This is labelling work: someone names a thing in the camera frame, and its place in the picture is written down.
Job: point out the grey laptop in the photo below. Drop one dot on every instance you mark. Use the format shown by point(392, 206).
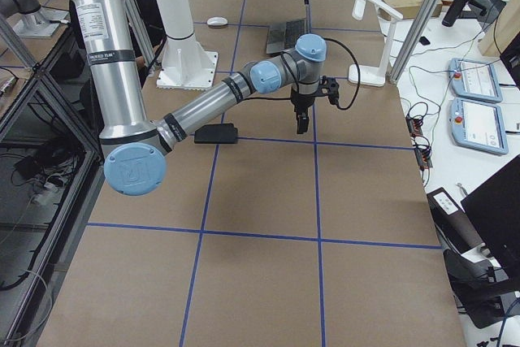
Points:
point(283, 36)

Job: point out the black mouse pad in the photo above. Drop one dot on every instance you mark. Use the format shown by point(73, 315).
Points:
point(216, 134)

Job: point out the white computer mouse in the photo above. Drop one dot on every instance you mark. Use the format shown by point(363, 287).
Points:
point(217, 22)

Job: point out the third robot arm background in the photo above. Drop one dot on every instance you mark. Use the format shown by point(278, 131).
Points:
point(36, 21)

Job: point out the black bottle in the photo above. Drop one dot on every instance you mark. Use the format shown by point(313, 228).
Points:
point(454, 12)

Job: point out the lower teach pendant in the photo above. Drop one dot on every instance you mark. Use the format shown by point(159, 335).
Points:
point(478, 126)

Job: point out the teach pendant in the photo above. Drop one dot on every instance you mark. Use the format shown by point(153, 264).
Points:
point(478, 126)
point(474, 80)

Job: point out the upper teach pendant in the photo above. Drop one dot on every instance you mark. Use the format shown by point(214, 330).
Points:
point(474, 80)

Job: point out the black monitor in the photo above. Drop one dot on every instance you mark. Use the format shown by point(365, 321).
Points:
point(493, 210)

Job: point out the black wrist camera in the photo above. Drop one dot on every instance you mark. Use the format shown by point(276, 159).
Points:
point(328, 87)

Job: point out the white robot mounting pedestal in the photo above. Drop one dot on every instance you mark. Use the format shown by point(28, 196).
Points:
point(185, 64)

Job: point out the aluminium frame post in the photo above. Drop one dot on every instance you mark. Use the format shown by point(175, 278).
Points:
point(411, 39)

